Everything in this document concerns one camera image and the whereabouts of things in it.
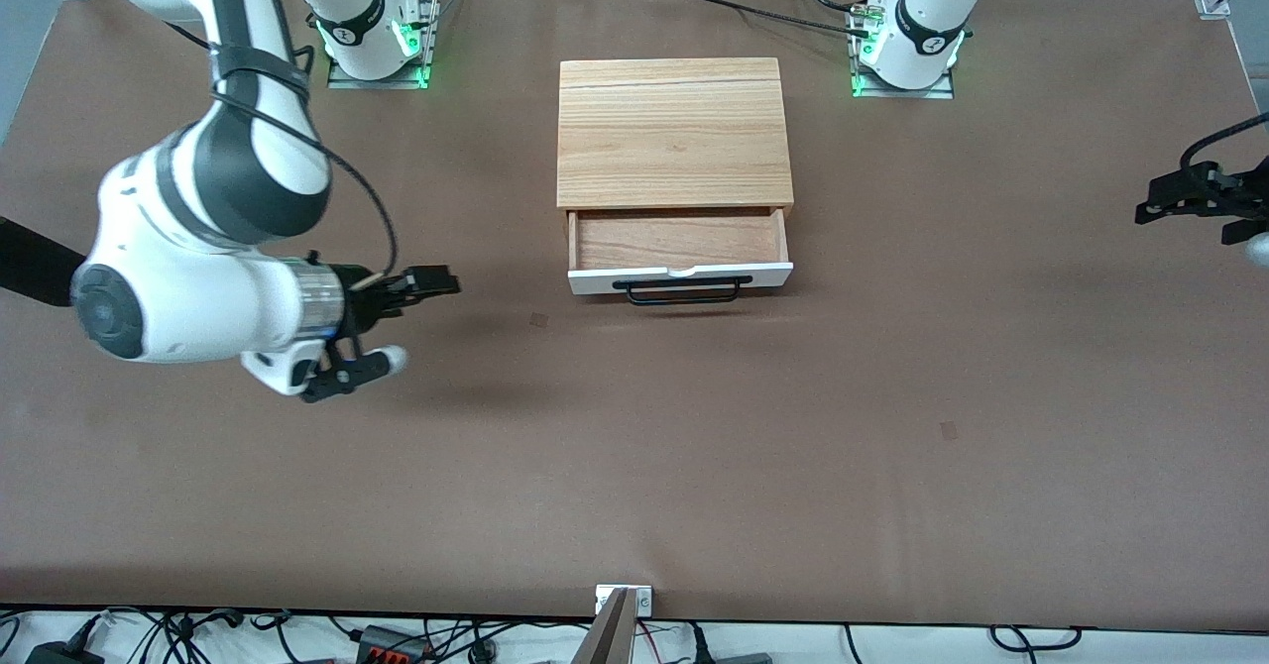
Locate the white drawer with black handle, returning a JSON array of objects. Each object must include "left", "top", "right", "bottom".
[{"left": 567, "top": 206, "right": 794, "bottom": 306}]

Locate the light wooden drawer cabinet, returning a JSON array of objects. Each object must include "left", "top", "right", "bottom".
[{"left": 556, "top": 57, "right": 795, "bottom": 249}]

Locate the black rounded pad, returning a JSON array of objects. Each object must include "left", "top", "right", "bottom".
[{"left": 0, "top": 216, "right": 90, "bottom": 308}]

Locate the black red power strip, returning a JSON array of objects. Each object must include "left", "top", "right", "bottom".
[{"left": 357, "top": 624, "right": 429, "bottom": 664}]

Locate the black power adapter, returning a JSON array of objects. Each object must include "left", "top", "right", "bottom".
[{"left": 25, "top": 642, "right": 105, "bottom": 664}]

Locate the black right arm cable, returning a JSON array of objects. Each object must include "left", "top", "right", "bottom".
[{"left": 164, "top": 20, "right": 401, "bottom": 280}]

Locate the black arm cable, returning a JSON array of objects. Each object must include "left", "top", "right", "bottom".
[
  {"left": 164, "top": 20, "right": 401, "bottom": 280},
  {"left": 1178, "top": 112, "right": 1269, "bottom": 171}
]

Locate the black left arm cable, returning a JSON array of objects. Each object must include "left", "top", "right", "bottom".
[{"left": 1178, "top": 112, "right": 1269, "bottom": 171}]

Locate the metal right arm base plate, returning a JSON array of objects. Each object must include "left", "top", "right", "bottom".
[{"left": 327, "top": 0, "right": 439, "bottom": 90}]

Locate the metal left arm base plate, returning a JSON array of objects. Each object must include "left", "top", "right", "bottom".
[{"left": 848, "top": 0, "right": 958, "bottom": 100}]

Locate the silver camera mount bracket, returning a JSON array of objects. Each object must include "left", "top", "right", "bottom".
[{"left": 595, "top": 585, "right": 653, "bottom": 617}]

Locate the long black table cable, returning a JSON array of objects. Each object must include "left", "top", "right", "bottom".
[{"left": 644, "top": 0, "right": 873, "bottom": 39}]

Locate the black looped floor cable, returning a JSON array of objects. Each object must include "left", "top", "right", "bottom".
[{"left": 991, "top": 624, "right": 1084, "bottom": 654}]

